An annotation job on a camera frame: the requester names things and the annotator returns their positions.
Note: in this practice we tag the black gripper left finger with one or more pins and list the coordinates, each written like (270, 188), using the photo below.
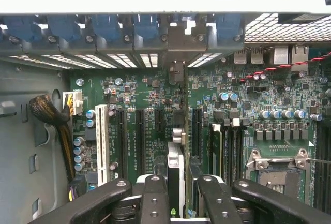
(152, 200)

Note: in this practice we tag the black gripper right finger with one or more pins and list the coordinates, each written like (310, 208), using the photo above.
(214, 200)

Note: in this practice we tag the RAM slot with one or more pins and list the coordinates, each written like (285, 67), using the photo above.
(227, 154)
(327, 167)
(319, 162)
(242, 154)
(234, 154)

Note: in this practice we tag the long black expansion slot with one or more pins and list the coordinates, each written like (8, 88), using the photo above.
(197, 131)
(121, 143)
(140, 143)

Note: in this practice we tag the CPU socket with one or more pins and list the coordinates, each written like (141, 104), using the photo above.
(276, 180)

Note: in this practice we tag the white expansion slot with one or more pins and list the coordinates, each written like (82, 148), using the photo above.
(101, 143)

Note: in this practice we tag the short black expansion slot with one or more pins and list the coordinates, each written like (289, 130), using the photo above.
(159, 120)

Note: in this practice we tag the green motherboard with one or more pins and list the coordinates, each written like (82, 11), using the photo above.
(141, 93)

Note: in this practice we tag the thin locking lever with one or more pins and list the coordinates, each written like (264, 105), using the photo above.
(320, 161)

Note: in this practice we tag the white power connector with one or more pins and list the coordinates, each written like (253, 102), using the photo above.
(76, 102)

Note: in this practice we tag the open PC case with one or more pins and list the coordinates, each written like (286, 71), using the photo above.
(26, 131)

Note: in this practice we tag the blue card retainer clip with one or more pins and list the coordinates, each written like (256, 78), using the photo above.
(146, 27)
(230, 31)
(106, 27)
(20, 27)
(63, 28)

